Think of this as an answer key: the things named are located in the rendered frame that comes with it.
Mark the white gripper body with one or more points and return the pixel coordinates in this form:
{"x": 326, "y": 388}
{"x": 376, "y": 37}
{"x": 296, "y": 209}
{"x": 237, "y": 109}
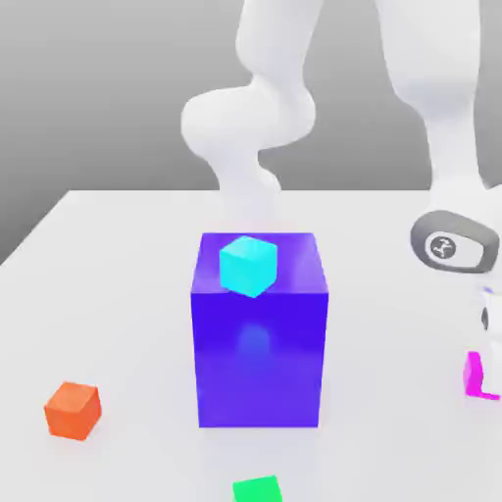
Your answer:
{"x": 495, "y": 364}

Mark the small magenta cube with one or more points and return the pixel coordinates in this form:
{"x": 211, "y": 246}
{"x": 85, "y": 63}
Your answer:
{"x": 472, "y": 374}

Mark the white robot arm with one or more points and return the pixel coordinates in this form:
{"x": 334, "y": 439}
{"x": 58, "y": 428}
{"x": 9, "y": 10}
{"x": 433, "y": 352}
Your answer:
{"x": 274, "y": 117}

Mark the small cyan cube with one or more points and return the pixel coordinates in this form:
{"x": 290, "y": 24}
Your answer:
{"x": 247, "y": 268}

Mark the small green cube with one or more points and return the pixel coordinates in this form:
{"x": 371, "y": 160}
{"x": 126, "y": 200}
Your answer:
{"x": 257, "y": 490}

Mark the small orange cube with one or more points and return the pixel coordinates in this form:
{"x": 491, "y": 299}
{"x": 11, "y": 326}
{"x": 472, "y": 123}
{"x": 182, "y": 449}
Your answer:
{"x": 72, "y": 411}

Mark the large blue box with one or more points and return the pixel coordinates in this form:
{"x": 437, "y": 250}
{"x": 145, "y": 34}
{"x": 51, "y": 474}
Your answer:
{"x": 259, "y": 364}

